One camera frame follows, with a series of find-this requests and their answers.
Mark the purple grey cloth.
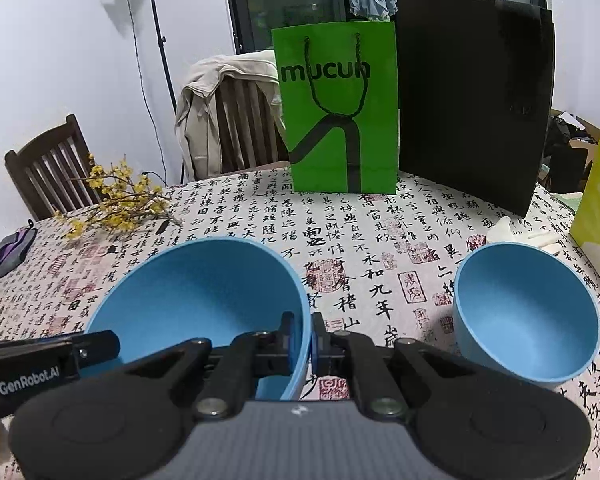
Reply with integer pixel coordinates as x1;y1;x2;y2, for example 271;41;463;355
0;227;38;279

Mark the calligraphy printed tablecloth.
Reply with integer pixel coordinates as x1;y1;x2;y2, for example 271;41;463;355
0;170;600;480

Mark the white glove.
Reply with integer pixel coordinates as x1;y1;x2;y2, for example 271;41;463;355
482;215;571;253

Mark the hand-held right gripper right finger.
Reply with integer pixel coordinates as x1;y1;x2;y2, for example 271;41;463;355
311;312;483;418

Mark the chair with beige jacket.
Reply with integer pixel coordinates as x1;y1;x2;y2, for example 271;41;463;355
175;50;288;181

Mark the black paper bag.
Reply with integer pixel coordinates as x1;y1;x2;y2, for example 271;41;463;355
395;0;556;218

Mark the yellow flower branch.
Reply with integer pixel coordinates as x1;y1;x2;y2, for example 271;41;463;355
54;154;183;242

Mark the dark framed glass door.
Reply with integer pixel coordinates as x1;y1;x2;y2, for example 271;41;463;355
221;0;553;56

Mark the wooden chair under jacket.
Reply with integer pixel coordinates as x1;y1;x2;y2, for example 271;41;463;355
215;77;291;176

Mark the dark wooden chair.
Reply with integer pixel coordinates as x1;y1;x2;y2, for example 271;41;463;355
4;114;103;221

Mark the black lamp cable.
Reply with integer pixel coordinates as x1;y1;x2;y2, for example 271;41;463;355
124;0;168;186

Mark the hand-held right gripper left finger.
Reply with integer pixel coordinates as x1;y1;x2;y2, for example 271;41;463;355
122;311;296;418

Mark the blue bowl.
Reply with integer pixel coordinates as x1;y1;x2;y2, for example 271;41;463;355
84;236;313;401
452;242;600;386

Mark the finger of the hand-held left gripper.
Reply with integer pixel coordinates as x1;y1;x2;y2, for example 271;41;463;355
72;330;122;368

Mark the green paper bag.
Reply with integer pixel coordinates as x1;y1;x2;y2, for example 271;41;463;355
271;21;399;196

